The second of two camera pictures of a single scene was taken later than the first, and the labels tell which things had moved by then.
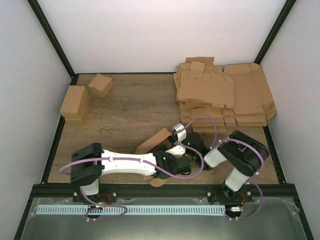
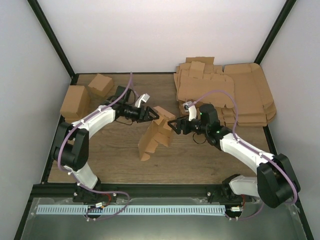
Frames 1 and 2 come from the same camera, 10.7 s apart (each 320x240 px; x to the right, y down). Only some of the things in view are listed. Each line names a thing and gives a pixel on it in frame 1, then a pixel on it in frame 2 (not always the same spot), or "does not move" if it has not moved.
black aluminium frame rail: (215, 192) does not move
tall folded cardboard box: (75, 108) does not move
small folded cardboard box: (101, 85) does not move
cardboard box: (160, 141) → (159, 130)
